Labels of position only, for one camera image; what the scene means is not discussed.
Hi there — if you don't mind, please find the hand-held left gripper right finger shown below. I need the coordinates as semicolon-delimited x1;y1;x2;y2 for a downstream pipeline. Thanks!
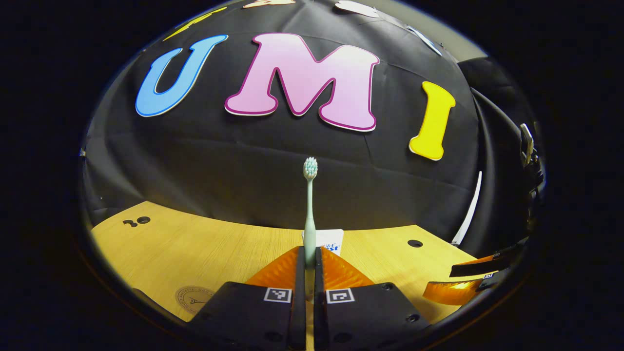
314;246;432;351

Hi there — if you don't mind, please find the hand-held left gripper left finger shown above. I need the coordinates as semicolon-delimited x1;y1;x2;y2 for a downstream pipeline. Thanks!
188;246;306;351

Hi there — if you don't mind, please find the white toothpaste tube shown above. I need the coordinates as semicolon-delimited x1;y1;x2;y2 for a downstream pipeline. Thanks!
301;229;344;257

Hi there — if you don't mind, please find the pale green toothbrush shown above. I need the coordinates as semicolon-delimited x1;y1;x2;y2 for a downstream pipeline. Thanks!
303;157;318;273

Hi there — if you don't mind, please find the round brown coaster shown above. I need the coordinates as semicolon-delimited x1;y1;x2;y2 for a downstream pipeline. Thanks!
175;286;215;315

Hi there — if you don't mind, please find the black backdrop cloth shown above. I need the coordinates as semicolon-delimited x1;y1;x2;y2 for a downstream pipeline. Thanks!
80;0;537;247

